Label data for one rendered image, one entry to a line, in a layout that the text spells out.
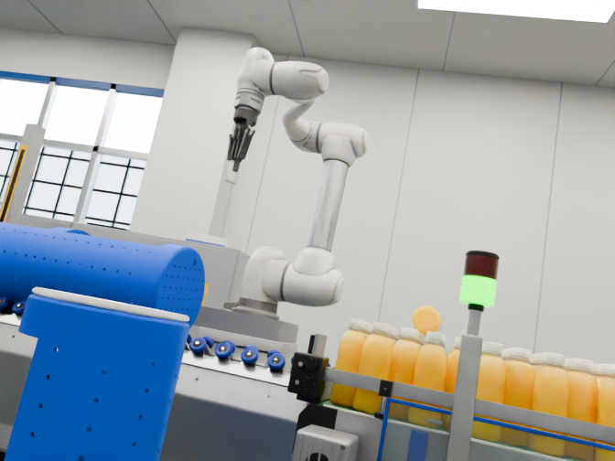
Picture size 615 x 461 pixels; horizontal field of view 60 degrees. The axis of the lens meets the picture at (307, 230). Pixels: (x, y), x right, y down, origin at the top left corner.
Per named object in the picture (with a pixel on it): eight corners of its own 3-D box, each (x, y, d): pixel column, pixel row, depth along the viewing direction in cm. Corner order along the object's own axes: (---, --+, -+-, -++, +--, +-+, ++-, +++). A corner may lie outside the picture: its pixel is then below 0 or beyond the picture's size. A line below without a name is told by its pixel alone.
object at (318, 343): (310, 379, 147) (318, 334, 150) (318, 380, 147) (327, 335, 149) (301, 380, 138) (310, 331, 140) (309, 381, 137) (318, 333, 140)
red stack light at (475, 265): (462, 278, 107) (464, 259, 107) (495, 283, 105) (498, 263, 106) (462, 273, 101) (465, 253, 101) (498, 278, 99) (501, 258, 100)
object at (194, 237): (189, 246, 339) (191, 234, 340) (226, 253, 338) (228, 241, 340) (184, 243, 327) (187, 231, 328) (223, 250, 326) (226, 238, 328)
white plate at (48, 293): (156, 309, 117) (155, 314, 117) (20, 284, 101) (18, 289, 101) (215, 321, 95) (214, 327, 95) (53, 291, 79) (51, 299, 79)
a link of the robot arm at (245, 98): (245, 85, 164) (242, 103, 163) (269, 97, 169) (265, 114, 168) (231, 92, 172) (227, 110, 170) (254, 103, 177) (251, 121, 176)
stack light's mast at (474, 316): (455, 333, 105) (465, 254, 108) (489, 339, 103) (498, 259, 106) (455, 332, 99) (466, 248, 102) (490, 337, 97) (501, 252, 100)
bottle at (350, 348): (325, 402, 124) (339, 322, 128) (333, 400, 131) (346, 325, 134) (354, 408, 122) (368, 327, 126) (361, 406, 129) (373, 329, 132)
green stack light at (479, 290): (458, 303, 106) (462, 279, 107) (492, 308, 104) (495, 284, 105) (458, 299, 100) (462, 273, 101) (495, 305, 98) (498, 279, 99)
